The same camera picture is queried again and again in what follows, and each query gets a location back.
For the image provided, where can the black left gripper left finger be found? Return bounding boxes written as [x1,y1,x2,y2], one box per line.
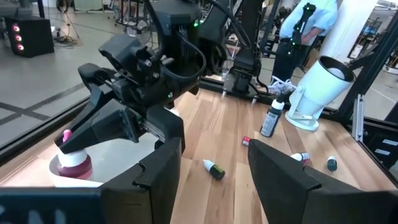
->
[0,137,183,224]

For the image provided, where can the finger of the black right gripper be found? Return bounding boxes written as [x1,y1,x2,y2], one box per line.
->
[77,63,118,108]
[54,99,140,155]

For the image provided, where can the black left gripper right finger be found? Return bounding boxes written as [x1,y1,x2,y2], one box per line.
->
[248,139,398,224]

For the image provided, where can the white bottle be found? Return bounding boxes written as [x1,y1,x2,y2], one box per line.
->
[290,151,312,164]

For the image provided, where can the small teal food coloring bottle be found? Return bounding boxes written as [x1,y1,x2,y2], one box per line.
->
[326,156,338,172]

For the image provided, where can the tall pink food coloring bottle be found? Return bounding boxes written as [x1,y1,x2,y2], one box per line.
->
[57,129,93,181]

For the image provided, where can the tall black food coloring bottle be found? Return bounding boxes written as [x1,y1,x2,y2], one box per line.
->
[259,93,285,138]

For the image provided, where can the small green-label food coloring bottle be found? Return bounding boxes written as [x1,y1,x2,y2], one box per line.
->
[202,159,226,181]

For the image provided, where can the black computer tower pink lights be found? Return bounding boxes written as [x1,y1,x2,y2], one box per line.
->
[4,15,55,58]

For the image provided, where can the white cylindrical device on stand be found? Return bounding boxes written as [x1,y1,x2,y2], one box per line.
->
[284,55,356,132]

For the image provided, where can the black device with green lights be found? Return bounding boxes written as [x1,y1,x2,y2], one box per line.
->
[287,2,317,56]

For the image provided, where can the person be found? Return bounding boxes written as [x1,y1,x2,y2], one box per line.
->
[271,0,338,83]

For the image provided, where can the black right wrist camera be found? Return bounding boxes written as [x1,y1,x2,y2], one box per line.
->
[98,34,157,79]

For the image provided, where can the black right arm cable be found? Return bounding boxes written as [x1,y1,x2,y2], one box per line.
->
[160,30,208,83]

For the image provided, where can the cable bundle on floor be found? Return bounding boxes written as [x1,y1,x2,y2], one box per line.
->
[52,26,83,48]

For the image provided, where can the black table edge rail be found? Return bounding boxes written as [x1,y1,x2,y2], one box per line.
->
[0,95,91,166]

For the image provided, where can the silver frame bracket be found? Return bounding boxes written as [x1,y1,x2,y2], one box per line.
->
[352,94,366,143]

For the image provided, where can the black aluminium frame upright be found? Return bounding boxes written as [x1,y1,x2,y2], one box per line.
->
[337,12,398,180]

